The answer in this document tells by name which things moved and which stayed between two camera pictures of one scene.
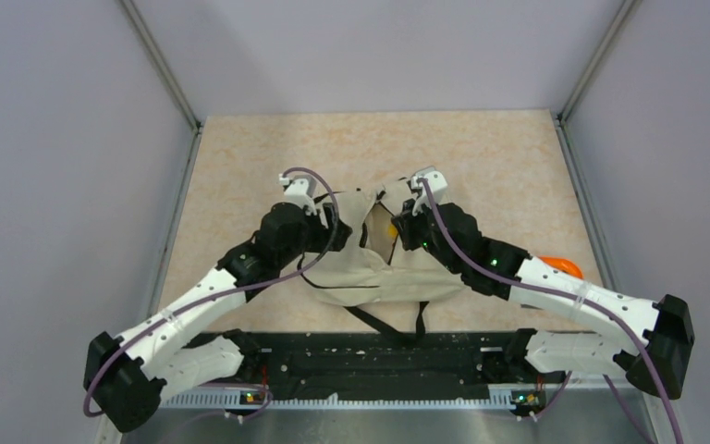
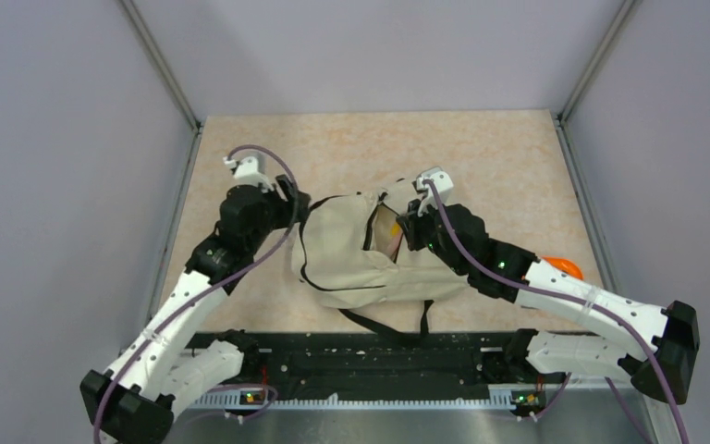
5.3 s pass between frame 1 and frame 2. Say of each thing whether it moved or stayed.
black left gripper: moved
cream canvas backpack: stayed
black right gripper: stayed
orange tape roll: stayed
